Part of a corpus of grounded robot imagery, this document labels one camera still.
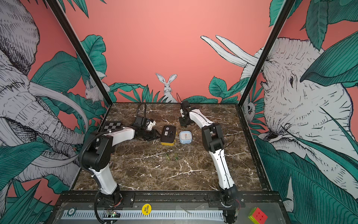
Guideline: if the black frame post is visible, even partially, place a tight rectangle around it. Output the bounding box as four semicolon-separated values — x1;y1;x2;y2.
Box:
46;0;113;106
238;0;295;108

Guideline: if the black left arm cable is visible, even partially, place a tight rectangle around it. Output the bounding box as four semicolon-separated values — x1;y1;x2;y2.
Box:
93;179;118;224

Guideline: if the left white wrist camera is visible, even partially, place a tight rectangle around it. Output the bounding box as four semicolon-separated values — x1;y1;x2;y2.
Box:
146;119;156;131

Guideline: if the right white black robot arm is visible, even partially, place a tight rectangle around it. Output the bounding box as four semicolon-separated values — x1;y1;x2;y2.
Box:
179;100;238;206

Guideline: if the left black frame post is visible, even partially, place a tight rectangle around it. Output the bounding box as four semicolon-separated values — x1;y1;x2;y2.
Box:
46;0;113;106

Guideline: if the yellow rectangular alarm clock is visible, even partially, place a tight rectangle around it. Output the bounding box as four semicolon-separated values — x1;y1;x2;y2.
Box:
160;125;177;146

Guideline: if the black mounting rail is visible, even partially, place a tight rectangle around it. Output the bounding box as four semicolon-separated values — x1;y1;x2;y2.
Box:
55;190;284;209

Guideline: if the small green circuit board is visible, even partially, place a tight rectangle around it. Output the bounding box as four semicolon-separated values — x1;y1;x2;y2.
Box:
105;211;121;218

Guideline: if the colourful rubik cube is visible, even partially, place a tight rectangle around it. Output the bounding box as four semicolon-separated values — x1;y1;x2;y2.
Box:
248;207;268;224

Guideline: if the black white checkerboard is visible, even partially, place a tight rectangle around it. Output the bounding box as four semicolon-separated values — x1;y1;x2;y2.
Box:
100;121;122;132

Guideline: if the white slotted cable duct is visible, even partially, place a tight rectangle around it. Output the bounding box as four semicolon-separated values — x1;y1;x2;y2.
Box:
61;210;224;221

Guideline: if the yellow round sticker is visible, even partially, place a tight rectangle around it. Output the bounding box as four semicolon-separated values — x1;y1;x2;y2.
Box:
141;203;152;216

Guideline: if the right black frame post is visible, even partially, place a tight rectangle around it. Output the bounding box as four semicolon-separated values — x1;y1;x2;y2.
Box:
238;0;295;108

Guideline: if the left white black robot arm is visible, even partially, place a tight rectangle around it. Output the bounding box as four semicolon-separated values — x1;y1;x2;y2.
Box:
78;127;161;196

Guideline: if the light blue small alarm clock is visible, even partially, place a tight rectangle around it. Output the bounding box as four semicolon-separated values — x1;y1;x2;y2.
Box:
179;131;193;144

